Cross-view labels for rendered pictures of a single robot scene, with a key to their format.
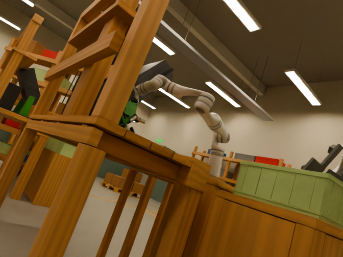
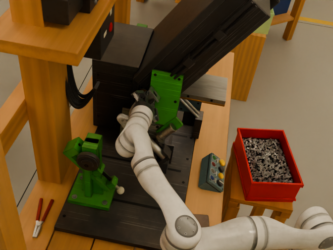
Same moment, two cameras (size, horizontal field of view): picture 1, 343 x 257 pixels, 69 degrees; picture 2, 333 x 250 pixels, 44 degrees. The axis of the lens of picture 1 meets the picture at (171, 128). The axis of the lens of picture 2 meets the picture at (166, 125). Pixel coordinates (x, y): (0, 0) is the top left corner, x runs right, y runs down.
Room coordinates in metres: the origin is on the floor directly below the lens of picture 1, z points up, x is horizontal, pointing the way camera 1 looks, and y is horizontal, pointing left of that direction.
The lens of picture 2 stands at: (0.84, -0.44, 2.12)
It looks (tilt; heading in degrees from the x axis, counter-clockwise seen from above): 43 degrees down; 40
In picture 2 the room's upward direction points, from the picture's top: 8 degrees clockwise
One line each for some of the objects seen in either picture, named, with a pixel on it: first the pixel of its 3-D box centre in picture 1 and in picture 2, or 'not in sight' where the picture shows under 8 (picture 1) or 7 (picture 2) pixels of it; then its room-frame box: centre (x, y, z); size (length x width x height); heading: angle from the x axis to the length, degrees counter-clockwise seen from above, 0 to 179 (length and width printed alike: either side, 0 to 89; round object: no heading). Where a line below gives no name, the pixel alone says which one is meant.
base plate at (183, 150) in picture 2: not in sight; (147, 131); (1.77, 0.45, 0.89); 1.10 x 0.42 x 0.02; 37
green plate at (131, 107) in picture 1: (128, 102); (165, 93); (1.74, 0.35, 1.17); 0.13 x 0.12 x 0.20; 37
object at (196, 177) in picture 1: (130, 156); (208, 154); (1.93, 0.22, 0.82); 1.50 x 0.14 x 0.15; 37
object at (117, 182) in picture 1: (126, 181); not in sight; (8.30, 0.76, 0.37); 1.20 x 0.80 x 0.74; 135
